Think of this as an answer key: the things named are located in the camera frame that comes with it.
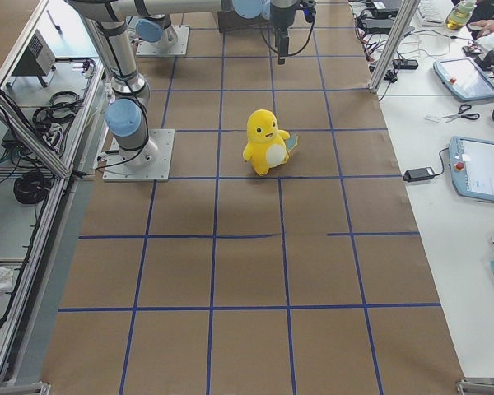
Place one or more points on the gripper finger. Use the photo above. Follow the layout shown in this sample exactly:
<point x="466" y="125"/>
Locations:
<point x="282" y="43"/>

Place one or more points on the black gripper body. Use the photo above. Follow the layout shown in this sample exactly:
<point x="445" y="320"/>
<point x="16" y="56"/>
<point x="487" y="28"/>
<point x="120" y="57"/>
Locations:
<point x="281" y="17"/>

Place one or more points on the dark wooden drawer box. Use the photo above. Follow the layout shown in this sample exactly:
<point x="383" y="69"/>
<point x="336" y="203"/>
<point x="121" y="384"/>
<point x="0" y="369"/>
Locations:
<point x="231" y="21"/>

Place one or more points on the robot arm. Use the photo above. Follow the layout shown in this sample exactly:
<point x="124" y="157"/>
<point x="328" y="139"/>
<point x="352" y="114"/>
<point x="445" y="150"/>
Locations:
<point x="110" y="36"/>
<point x="157" y="36"/>

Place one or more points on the yellow plush dinosaur toy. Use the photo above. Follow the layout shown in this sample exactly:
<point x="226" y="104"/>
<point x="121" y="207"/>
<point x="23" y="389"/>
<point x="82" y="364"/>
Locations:
<point x="266" y="142"/>

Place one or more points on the green drink bottle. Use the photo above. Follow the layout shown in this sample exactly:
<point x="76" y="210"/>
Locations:
<point x="460" y="14"/>

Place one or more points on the blue teach pendant far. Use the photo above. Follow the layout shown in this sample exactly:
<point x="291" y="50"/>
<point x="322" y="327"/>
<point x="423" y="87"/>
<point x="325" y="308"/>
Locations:
<point x="464" y="79"/>

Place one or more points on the blue teach pendant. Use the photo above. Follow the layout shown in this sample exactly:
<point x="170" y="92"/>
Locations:
<point x="464" y="79"/>
<point x="472" y="167"/>

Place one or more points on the black power brick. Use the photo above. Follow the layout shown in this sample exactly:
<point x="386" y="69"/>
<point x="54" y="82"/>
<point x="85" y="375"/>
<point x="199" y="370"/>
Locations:
<point x="418" y="174"/>

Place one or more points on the black scissors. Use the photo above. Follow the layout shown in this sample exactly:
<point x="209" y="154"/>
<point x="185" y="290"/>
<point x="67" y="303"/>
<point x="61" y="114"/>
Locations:
<point x="462" y="113"/>

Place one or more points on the blue teach pendant near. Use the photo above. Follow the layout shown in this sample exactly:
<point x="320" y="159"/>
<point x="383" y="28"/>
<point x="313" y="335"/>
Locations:
<point x="472" y="167"/>

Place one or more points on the grey metal box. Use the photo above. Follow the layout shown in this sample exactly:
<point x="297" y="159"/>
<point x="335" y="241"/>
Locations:
<point x="37" y="60"/>

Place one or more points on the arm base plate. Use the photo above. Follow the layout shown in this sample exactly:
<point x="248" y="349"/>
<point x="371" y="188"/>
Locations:
<point x="173" y="42"/>
<point x="152" y="163"/>

